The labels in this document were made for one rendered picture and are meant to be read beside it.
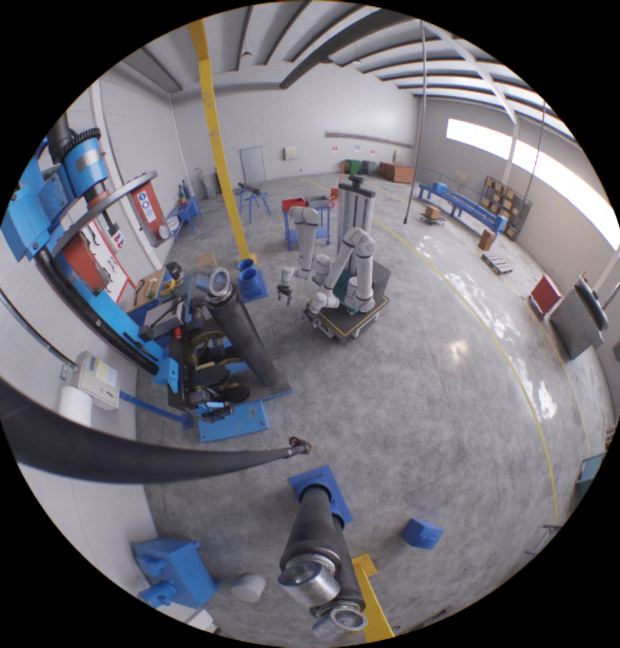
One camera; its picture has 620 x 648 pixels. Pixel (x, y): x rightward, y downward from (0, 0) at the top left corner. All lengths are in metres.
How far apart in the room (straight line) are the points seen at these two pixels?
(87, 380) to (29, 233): 1.01
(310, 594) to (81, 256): 1.35
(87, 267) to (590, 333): 8.16
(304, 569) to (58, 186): 1.60
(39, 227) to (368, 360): 2.95
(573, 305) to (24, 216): 8.15
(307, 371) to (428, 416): 1.60
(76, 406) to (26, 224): 1.01
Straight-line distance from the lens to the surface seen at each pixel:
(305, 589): 0.70
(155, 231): 1.03
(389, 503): 2.42
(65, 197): 1.06
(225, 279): 1.07
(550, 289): 6.60
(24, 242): 1.05
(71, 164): 1.02
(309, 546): 0.81
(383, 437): 2.28
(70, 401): 1.55
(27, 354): 2.73
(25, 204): 1.14
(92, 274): 1.01
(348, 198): 1.76
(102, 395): 1.70
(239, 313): 1.13
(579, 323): 7.22
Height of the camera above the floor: 2.16
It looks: 54 degrees down
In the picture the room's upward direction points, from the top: 4 degrees counter-clockwise
